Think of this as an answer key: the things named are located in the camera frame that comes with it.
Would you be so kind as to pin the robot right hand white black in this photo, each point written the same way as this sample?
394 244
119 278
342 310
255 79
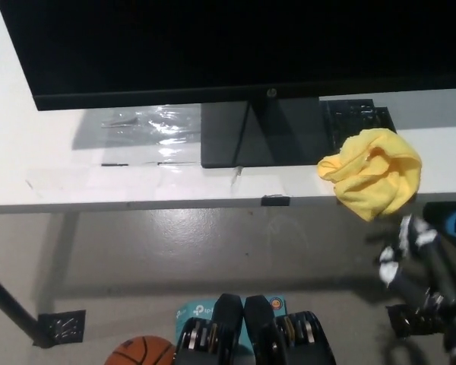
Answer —
414 243

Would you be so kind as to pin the yellow microfiber cloth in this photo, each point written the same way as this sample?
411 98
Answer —
380 175

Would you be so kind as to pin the black HP computer monitor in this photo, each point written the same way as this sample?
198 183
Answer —
175 45

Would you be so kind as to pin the white desk leg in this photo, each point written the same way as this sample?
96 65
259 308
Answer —
57 258

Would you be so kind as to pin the black flat object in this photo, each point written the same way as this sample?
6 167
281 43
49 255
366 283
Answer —
437 211

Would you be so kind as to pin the black floor tape patch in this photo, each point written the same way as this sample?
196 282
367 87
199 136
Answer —
66 325
399 323

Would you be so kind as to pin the small black tape piece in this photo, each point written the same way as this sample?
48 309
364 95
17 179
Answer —
275 200

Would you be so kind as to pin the teal tp-link box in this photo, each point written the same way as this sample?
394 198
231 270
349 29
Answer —
197 310

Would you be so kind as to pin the clear plastic sheet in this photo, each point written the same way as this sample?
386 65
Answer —
144 133

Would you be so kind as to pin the orange basketball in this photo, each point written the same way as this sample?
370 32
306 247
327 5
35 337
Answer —
140 353

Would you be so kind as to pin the thin black tape strip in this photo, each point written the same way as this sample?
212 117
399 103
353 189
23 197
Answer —
114 164

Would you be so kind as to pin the black metal pole leg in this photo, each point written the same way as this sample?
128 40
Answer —
11 300

